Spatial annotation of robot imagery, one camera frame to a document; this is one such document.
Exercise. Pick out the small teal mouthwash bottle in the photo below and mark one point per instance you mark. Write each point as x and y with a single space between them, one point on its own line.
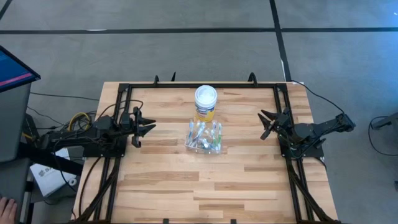
206 144

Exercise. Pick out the person's hand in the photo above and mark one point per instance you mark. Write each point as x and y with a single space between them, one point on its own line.
7 211

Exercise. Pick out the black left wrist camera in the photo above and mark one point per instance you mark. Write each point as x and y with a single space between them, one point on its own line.
127 120

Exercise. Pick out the black cart leg beam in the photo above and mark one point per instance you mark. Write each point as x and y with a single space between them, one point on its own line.
46 158

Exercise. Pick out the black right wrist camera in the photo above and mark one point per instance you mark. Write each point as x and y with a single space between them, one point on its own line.
284 121

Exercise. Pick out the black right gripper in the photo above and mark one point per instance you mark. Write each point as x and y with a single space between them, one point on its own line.
281 126

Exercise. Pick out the Lysol wipes canister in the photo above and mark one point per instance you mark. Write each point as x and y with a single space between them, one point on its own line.
206 96

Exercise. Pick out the white paper booklet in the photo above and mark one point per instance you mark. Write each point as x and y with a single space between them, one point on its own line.
49 182

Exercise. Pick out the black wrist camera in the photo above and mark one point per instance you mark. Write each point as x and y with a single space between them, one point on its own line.
127 120
284 121

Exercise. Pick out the purple toothbrush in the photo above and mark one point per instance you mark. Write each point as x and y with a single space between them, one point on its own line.
214 125

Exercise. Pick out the black metal rig frame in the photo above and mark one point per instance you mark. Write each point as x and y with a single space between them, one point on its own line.
202 85

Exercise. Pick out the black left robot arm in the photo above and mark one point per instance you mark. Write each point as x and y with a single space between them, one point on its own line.
77 137

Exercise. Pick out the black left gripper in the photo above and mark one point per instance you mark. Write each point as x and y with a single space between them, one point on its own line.
136 124

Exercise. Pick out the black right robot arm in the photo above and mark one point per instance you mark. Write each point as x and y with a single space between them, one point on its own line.
326 127

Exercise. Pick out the monitor with blue screen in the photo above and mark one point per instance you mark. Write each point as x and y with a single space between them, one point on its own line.
12 71

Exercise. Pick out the white tape roll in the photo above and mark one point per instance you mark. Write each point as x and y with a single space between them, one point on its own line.
73 181

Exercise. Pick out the clear acrylic organizer box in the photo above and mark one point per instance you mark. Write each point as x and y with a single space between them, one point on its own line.
188 150

